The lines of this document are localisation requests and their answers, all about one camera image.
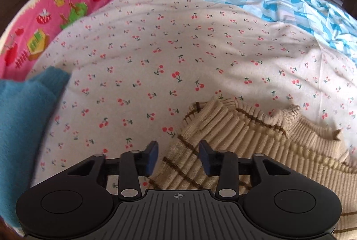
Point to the teal fleece cloth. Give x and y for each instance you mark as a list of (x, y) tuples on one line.
[(25, 131)]

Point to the white cherry-print bed sheet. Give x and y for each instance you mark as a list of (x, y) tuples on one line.
[(173, 61)]

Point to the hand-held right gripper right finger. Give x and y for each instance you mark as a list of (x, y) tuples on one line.
[(206, 157)]

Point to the beige brown-striped knit sweater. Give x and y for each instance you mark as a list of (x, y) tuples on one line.
[(279, 142)]

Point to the pink cartoon-print cloth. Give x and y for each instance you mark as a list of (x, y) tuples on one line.
[(41, 31)]

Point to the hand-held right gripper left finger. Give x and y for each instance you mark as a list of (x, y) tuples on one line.
[(152, 157)]

